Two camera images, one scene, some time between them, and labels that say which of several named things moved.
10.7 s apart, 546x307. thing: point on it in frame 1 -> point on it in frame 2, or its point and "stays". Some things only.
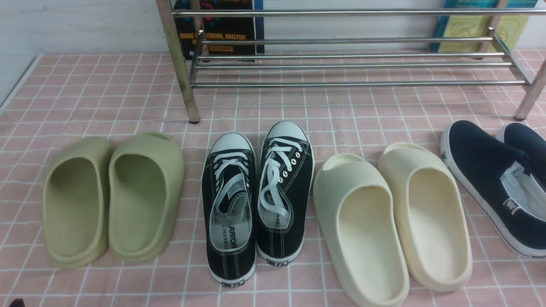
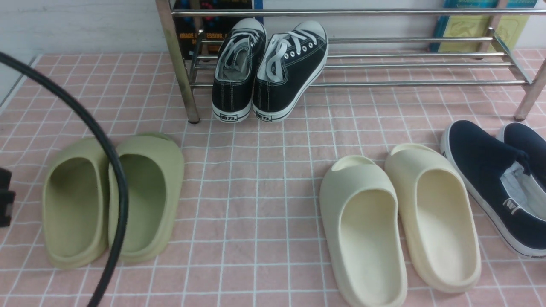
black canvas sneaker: (228, 202) -> (239, 58)
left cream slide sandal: (361, 232) stays
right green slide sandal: (146, 181) stays
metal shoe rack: (167, 15) stays
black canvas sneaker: (286, 180) -> (289, 63)
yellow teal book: (476, 26) stays
